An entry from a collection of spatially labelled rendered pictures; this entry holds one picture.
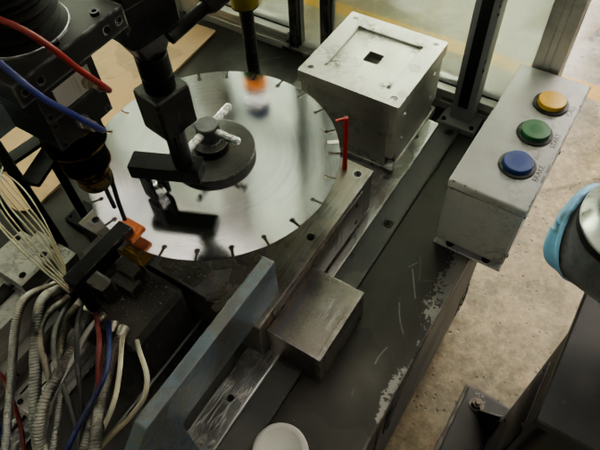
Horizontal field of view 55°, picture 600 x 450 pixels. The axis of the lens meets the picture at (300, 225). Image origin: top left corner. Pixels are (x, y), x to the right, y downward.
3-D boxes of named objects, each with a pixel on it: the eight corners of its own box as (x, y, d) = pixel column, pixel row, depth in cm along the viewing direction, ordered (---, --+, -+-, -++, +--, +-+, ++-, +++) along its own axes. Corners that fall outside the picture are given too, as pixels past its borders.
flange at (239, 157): (157, 178, 74) (153, 164, 72) (188, 118, 80) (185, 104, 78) (240, 193, 72) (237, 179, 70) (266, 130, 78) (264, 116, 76)
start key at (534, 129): (523, 125, 85) (528, 114, 83) (551, 135, 84) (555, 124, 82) (513, 142, 83) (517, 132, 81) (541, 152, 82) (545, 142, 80)
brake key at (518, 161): (506, 155, 82) (510, 145, 80) (534, 166, 80) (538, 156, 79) (495, 174, 80) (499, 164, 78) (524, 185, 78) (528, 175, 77)
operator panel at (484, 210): (499, 130, 104) (521, 62, 92) (560, 154, 100) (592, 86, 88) (432, 241, 90) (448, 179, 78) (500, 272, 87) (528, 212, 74)
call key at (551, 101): (539, 96, 88) (544, 87, 87) (566, 105, 87) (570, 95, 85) (530, 112, 86) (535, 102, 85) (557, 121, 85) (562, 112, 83)
